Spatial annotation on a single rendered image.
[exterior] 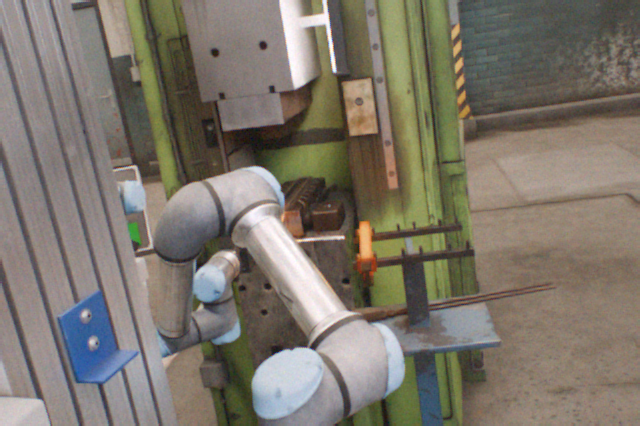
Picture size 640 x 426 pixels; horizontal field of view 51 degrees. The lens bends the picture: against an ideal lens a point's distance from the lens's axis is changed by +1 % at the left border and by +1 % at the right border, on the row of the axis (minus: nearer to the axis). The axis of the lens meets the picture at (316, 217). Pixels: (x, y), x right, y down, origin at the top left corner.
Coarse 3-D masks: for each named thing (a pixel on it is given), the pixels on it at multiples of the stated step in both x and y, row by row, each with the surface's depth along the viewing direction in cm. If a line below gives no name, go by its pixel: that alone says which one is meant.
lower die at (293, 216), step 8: (280, 184) 254; (288, 184) 248; (304, 184) 240; (312, 184) 241; (296, 192) 230; (320, 192) 241; (296, 200) 223; (304, 200) 222; (312, 200) 228; (288, 208) 215; (296, 208) 214; (288, 216) 212; (296, 216) 212; (288, 224) 213; (296, 224) 212; (304, 224) 215
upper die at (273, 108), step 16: (256, 96) 202; (272, 96) 201; (288, 96) 210; (304, 96) 230; (224, 112) 206; (240, 112) 205; (256, 112) 204; (272, 112) 203; (288, 112) 208; (224, 128) 207; (240, 128) 206
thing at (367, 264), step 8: (360, 224) 200; (368, 224) 199; (360, 232) 193; (368, 232) 192; (360, 240) 186; (368, 240) 185; (368, 248) 179; (368, 256) 173; (360, 264) 170; (368, 264) 165; (360, 272) 170; (368, 272) 162; (368, 280) 162
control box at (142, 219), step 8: (128, 168) 214; (136, 168) 214; (120, 176) 213; (128, 176) 213; (136, 176) 213; (144, 208) 211; (128, 216) 210; (136, 216) 210; (144, 216) 210; (144, 224) 210; (144, 232) 209; (144, 240) 208; (152, 240) 212; (144, 248) 208; (152, 248) 208; (136, 256) 213
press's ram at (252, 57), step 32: (192, 0) 197; (224, 0) 195; (256, 0) 193; (288, 0) 201; (192, 32) 200; (224, 32) 198; (256, 32) 196; (288, 32) 197; (224, 64) 201; (256, 64) 199; (288, 64) 197; (224, 96) 209
